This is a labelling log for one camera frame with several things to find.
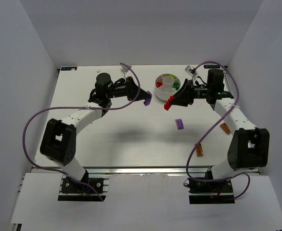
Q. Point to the blue label sticker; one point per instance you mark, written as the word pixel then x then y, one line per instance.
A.
pixel 211 66
pixel 68 68

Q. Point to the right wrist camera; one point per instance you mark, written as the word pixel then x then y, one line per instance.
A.
pixel 192 72

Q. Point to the purple curved lego brick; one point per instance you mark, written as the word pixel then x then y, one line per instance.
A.
pixel 179 124

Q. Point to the blue label sticker right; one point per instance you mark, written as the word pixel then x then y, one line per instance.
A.
pixel 211 66

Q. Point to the orange lego plate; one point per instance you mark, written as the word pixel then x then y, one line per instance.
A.
pixel 199 150
pixel 225 128

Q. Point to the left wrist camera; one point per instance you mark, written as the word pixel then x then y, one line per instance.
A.
pixel 125 68

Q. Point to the long red lego brick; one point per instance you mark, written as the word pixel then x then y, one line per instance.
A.
pixel 168 104

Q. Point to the small green lego brick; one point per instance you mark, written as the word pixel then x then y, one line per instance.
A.
pixel 176 86

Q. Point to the blue label sticker left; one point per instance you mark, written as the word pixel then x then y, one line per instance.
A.
pixel 68 68

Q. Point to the white round divided container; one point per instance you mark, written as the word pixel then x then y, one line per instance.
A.
pixel 166 90

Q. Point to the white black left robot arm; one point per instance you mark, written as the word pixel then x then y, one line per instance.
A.
pixel 59 142

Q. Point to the orange flat lego plate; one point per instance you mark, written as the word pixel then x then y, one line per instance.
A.
pixel 199 150

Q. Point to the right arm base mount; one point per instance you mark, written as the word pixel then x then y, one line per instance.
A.
pixel 209 193

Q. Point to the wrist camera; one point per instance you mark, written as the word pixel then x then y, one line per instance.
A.
pixel 192 72
pixel 125 68

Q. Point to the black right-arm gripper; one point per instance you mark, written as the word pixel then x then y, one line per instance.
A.
pixel 189 91

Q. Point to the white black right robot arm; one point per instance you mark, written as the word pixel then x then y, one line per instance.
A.
pixel 249 146

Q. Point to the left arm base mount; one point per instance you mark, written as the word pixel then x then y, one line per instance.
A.
pixel 72 192

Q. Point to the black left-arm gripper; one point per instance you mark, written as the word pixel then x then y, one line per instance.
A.
pixel 129 88

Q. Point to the red curved lego piece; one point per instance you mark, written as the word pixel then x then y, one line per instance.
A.
pixel 159 84

